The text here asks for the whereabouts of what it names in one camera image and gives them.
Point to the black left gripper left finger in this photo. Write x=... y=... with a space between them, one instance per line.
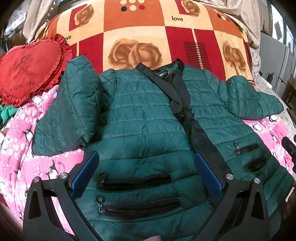
x=41 y=221

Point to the pink penguin quilt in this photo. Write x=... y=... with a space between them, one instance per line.
x=19 y=165

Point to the beige left curtain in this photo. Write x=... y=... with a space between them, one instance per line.
x=38 y=16

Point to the red orange rose blanket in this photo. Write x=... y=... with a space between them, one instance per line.
x=122 y=34

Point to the person's right hand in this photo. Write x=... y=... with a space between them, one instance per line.
x=290 y=203

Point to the red heart-shaped pillow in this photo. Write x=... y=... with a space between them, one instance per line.
x=30 y=69

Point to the green cloth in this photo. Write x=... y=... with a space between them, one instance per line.
x=7 y=112

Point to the dark green quilted jacket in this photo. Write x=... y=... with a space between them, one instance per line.
x=147 y=125

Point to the beige curtain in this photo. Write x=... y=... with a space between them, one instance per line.
x=245 y=14
x=38 y=16

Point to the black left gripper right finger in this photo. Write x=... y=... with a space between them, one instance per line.
x=240 y=212

